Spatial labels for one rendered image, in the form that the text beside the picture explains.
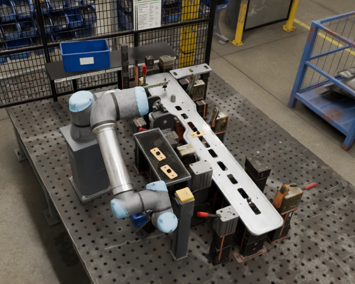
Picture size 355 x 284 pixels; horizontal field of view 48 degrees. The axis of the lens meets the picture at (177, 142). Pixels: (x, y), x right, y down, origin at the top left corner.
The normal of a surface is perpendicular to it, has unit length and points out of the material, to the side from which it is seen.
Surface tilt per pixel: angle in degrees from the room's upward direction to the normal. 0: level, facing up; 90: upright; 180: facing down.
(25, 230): 0
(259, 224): 0
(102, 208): 0
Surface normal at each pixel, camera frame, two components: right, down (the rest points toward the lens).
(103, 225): 0.05, -0.74
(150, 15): 0.43, 0.62
